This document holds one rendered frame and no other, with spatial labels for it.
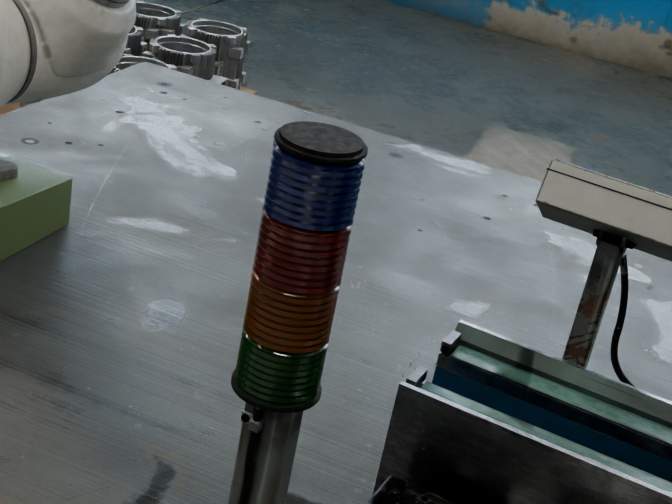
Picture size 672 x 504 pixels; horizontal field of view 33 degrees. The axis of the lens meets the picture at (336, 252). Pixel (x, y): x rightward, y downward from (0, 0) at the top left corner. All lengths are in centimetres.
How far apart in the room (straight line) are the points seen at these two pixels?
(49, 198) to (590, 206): 67
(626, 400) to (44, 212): 75
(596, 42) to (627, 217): 547
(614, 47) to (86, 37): 536
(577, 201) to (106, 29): 63
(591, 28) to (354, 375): 546
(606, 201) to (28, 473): 63
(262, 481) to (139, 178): 92
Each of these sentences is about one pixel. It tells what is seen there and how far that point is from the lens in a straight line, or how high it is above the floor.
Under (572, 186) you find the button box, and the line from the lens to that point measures 120.
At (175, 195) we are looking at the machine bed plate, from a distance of 164.
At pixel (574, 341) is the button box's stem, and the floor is 89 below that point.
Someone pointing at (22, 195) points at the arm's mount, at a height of 87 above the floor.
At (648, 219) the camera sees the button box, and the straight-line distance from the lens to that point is 118.
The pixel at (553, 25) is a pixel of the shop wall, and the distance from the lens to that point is 666.
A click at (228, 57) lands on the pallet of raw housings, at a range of 346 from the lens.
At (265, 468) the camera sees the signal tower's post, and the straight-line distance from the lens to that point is 82.
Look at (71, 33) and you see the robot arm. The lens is 144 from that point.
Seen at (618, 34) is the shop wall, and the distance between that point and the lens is 661.
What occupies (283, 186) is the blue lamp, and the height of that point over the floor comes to 119.
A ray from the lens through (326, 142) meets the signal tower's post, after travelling 70.
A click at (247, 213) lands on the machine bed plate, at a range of 162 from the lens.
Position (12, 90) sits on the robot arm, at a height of 98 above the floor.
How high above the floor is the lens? 145
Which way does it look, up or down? 25 degrees down
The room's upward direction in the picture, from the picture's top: 11 degrees clockwise
